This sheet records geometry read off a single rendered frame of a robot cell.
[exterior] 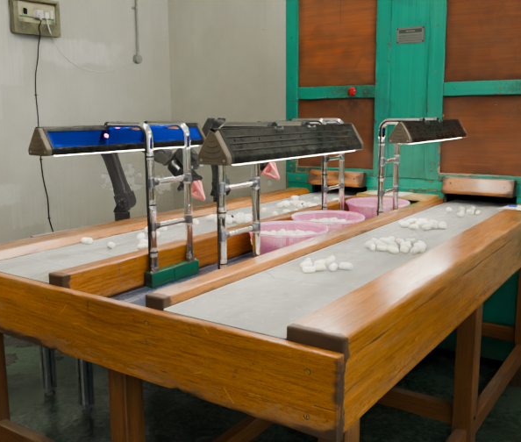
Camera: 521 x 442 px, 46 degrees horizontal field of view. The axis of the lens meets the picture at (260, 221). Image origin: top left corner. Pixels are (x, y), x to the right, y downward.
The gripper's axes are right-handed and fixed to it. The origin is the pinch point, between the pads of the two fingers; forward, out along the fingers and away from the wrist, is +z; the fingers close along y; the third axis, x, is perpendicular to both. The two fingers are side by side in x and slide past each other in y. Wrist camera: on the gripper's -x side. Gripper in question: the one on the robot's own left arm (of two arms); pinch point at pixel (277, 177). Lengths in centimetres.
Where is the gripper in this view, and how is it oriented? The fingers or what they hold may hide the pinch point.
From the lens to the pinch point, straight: 271.2
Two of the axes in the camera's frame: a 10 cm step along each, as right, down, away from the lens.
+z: 6.4, 6.9, -3.4
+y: 5.7, -1.4, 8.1
